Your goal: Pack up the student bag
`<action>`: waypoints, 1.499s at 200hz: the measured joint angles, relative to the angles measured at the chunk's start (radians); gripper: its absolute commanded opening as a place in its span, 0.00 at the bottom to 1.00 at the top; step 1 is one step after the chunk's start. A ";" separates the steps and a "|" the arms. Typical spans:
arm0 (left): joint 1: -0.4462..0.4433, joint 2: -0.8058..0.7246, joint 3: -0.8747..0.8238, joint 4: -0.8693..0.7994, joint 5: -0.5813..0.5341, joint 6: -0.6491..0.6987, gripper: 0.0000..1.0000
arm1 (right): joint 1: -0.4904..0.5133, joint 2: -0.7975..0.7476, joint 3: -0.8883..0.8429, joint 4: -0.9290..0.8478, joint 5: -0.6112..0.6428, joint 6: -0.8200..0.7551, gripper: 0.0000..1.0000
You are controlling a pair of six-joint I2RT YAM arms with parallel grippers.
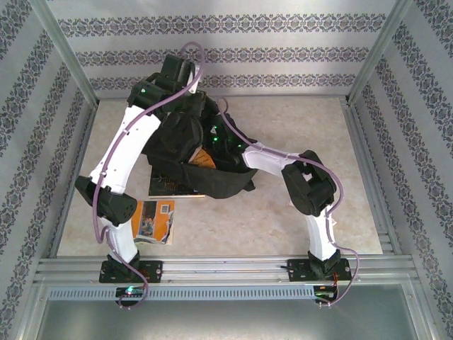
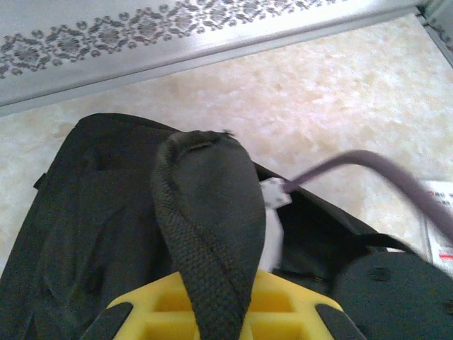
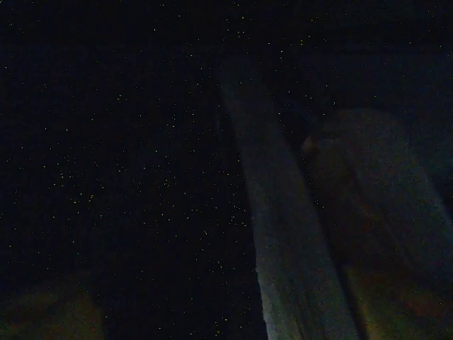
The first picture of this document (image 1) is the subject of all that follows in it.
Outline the orange Huckleberry Finn paperback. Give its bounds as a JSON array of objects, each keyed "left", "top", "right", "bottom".
[{"left": 189, "top": 147, "right": 217, "bottom": 169}]

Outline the black backpack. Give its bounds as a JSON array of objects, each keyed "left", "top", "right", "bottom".
[{"left": 141, "top": 90, "right": 259, "bottom": 201}]

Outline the black paperback book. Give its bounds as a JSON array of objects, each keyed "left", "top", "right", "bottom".
[{"left": 147, "top": 164, "right": 206, "bottom": 198}]

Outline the orange picture magazine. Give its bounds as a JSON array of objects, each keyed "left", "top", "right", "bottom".
[{"left": 132, "top": 200, "right": 176, "bottom": 245}]

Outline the left controller board green light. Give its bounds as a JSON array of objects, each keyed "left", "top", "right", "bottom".
[{"left": 115, "top": 285, "right": 145, "bottom": 298}]

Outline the right controller board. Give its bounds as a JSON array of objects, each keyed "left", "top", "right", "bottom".
[{"left": 314, "top": 287, "right": 338, "bottom": 302}]

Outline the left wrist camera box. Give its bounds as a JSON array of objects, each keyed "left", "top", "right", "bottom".
[{"left": 186, "top": 62, "right": 203, "bottom": 96}]

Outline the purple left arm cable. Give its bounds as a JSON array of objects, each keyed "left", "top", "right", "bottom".
[{"left": 92, "top": 41, "right": 206, "bottom": 312}]

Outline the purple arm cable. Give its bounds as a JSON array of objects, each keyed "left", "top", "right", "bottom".
[
  {"left": 216, "top": 98, "right": 360, "bottom": 308},
  {"left": 92, "top": 41, "right": 206, "bottom": 312}
]

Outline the aluminium frame rear rail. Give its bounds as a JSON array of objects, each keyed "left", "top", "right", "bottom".
[{"left": 94, "top": 92, "right": 351, "bottom": 102}]

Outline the aluminium frame post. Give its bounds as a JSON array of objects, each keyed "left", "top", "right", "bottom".
[
  {"left": 30, "top": 0, "right": 99, "bottom": 104},
  {"left": 348, "top": 0, "right": 415, "bottom": 104}
]

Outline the aluminium frame side rail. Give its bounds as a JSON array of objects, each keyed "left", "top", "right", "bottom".
[
  {"left": 340, "top": 98, "right": 403, "bottom": 256},
  {"left": 49, "top": 101, "right": 98, "bottom": 259}
]

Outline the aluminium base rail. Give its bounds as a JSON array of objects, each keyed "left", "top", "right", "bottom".
[{"left": 33, "top": 256, "right": 415, "bottom": 284}]

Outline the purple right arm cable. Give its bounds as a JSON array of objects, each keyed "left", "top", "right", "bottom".
[{"left": 216, "top": 98, "right": 360, "bottom": 308}]

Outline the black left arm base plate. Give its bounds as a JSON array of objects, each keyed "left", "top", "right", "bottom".
[{"left": 98, "top": 260, "right": 164, "bottom": 284}]

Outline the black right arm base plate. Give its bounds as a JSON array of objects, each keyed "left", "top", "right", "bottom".
[{"left": 287, "top": 258, "right": 354, "bottom": 283}]

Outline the grey slotted cable duct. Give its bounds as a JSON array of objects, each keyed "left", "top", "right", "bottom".
[{"left": 47, "top": 285, "right": 316, "bottom": 301}]

